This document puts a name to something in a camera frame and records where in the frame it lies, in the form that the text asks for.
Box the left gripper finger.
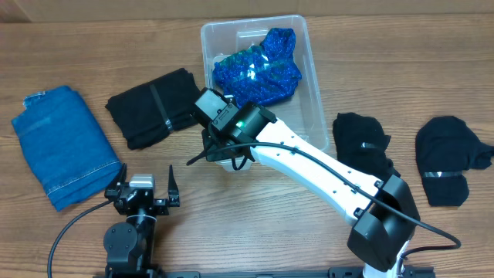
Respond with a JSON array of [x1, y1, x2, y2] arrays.
[[167, 164, 179, 198], [107, 163, 127, 192]]

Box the shiny blue sequin cloth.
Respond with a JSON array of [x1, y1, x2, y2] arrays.
[[213, 28, 303, 107]]

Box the black cloth bundle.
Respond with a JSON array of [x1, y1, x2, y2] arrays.
[[415, 116, 493, 207], [333, 113, 401, 181]]

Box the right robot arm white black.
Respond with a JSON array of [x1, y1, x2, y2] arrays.
[[193, 100, 462, 277]]

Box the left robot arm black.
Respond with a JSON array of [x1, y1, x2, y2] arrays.
[[103, 164, 180, 278]]

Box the folded blue denim cloth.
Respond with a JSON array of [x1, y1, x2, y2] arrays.
[[12, 86, 121, 212]]

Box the folded black cloth with band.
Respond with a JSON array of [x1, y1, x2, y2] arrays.
[[106, 68, 200, 150]]

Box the clear plastic storage bin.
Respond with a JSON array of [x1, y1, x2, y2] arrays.
[[201, 15, 330, 152]]

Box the cardboard wall panel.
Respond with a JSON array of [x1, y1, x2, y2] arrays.
[[1, 0, 493, 22]]

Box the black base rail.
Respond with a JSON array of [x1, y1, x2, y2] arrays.
[[94, 266, 436, 278]]

